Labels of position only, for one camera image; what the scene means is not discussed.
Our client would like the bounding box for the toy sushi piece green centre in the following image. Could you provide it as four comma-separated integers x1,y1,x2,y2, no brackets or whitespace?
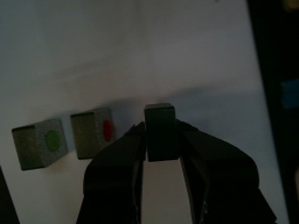
11,117,69,172

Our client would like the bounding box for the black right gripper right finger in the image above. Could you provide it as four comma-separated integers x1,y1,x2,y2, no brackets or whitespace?
174,118,278,224

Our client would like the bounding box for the toy sushi piece red centre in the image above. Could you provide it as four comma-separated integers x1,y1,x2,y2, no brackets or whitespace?
69,108,118,160

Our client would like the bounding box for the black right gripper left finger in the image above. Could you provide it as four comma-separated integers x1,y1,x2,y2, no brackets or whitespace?
75,121,148,224

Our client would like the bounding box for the dark toy sushi block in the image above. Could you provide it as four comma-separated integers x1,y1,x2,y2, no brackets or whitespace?
144,102,182,163

